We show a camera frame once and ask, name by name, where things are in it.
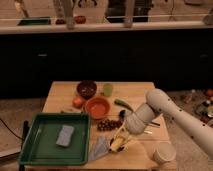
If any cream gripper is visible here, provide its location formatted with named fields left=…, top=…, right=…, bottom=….
left=114, top=125, right=133, bottom=144

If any yellow banana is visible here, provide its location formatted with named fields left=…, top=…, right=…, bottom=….
left=110, top=133, right=128, bottom=152

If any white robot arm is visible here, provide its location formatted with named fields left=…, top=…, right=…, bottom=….
left=115, top=88, right=213, bottom=159

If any small metal cup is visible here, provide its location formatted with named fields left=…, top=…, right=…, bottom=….
left=109, top=138, right=127, bottom=153

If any green plastic cup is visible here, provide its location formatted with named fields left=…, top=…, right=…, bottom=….
left=103, top=83, right=113, bottom=97

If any bunch of dark grapes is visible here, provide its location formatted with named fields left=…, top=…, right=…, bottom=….
left=97, top=119, right=122, bottom=131

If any grey cloth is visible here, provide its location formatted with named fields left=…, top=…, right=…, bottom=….
left=88, top=136, right=109, bottom=162

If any wooden table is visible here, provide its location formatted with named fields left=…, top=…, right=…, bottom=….
left=29, top=81, right=177, bottom=171

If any green cucumber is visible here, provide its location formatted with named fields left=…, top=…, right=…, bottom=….
left=114, top=99, right=134, bottom=111

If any orange bowl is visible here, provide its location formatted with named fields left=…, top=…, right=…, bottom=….
left=84, top=97, right=110, bottom=119

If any white round container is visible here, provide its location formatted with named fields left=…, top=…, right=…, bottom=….
left=153, top=142, right=176, bottom=164

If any red tomato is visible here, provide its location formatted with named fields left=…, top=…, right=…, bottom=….
left=72, top=96, right=85, bottom=109

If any grey sponge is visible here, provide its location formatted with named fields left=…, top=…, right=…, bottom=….
left=56, top=125, right=75, bottom=147

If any dark brown bowl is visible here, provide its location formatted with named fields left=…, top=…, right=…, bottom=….
left=77, top=80, right=97, bottom=99

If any green plastic tray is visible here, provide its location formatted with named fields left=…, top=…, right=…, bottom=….
left=18, top=113, right=90, bottom=166

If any red bowl on shelf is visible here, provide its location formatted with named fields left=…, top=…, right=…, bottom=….
left=74, top=15, right=86, bottom=24

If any green tray on shelf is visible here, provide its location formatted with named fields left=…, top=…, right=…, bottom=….
left=17, top=17, right=51, bottom=26

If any metal spoon black handle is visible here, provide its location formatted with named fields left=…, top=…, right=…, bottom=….
left=119, top=110, right=161, bottom=127

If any black cable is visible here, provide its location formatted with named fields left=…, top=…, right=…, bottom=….
left=0, top=118, right=25, bottom=142

